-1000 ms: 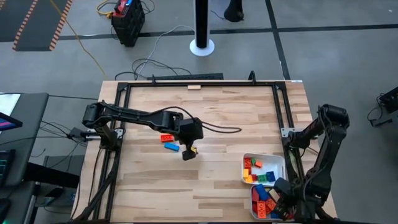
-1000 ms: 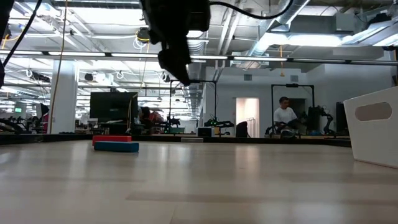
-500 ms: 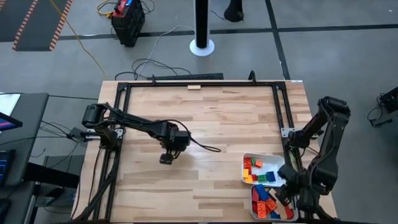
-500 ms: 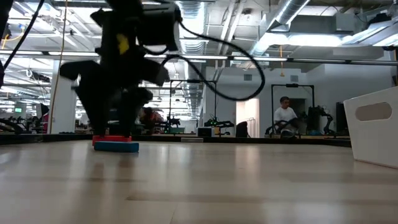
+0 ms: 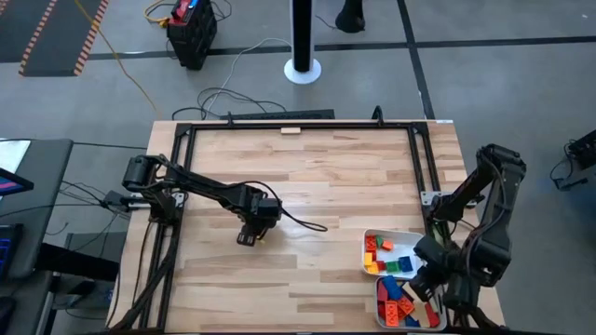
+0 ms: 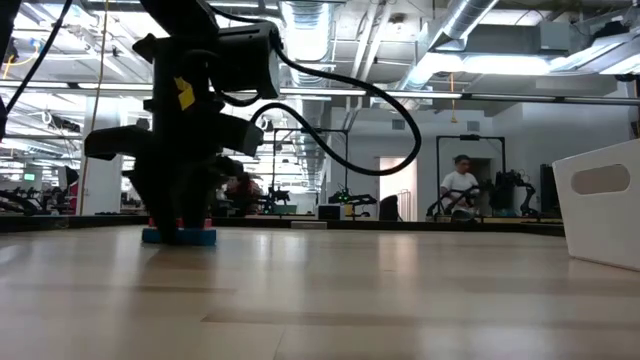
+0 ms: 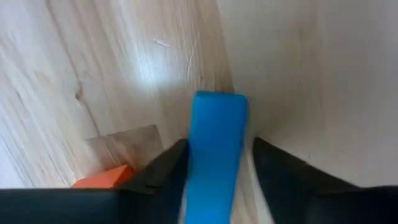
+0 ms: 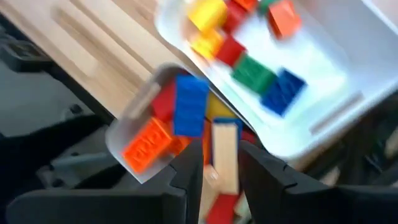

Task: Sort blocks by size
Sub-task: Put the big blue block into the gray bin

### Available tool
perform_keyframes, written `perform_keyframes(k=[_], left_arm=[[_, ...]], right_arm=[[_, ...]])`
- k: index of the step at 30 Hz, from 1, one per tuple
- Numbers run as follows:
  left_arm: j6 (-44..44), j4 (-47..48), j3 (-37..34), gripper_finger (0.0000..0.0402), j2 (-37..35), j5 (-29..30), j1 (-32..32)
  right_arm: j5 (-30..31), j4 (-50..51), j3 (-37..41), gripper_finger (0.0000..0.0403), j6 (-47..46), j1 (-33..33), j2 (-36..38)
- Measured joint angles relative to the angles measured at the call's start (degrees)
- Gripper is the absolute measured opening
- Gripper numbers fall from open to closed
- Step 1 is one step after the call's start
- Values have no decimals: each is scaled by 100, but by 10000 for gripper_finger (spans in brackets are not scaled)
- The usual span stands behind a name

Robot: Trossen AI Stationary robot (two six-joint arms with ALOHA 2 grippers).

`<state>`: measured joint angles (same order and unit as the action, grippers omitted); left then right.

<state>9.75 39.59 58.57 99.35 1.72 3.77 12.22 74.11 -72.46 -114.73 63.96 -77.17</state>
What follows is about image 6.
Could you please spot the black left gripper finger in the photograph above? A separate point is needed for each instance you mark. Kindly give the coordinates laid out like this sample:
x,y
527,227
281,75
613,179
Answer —
x,y
200,175
150,150

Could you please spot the blue wooden plank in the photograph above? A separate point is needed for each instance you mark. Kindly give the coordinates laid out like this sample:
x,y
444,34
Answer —
x,y
207,237

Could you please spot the black background robot arm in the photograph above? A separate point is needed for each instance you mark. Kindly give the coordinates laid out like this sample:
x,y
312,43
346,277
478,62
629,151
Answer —
x,y
510,192

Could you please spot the yellow tape piece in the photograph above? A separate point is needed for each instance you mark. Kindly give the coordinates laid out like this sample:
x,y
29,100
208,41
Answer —
x,y
185,94

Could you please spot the white building column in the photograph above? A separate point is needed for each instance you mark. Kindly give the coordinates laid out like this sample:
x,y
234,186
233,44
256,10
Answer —
x,y
100,190

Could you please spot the plain wooden rectangular block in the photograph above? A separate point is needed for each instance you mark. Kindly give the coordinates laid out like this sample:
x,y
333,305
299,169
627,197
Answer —
x,y
309,225

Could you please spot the small white-framed screen device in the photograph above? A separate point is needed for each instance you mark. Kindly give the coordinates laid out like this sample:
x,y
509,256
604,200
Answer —
x,y
331,211

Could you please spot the black office chair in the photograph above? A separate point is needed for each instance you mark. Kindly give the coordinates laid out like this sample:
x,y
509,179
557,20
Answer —
x,y
389,209

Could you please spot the person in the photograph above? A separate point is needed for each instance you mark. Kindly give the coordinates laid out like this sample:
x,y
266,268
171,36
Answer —
x,y
459,182

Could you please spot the horizontal light bar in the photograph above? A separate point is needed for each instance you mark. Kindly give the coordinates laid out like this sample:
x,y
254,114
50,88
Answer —
x,y
500,96

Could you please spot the black cabinet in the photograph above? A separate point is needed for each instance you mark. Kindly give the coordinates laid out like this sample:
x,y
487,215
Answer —
x,y
550,190

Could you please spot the white plastic bin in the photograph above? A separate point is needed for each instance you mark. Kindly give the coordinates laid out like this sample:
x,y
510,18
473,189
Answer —
x,y
600,215

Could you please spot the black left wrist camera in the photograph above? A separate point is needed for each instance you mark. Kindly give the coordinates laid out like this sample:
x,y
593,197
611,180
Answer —
x,y
245,60

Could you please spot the black background rig frame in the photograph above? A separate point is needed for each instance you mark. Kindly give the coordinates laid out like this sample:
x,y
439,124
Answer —
x,y
310,130
470,136

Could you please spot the black aluminium table frame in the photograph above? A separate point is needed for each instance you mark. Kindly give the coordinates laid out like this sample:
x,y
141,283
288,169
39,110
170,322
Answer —
x,y
50,222

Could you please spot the silver ventilation duct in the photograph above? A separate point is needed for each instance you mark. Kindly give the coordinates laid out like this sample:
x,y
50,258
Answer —
x,y
306,30

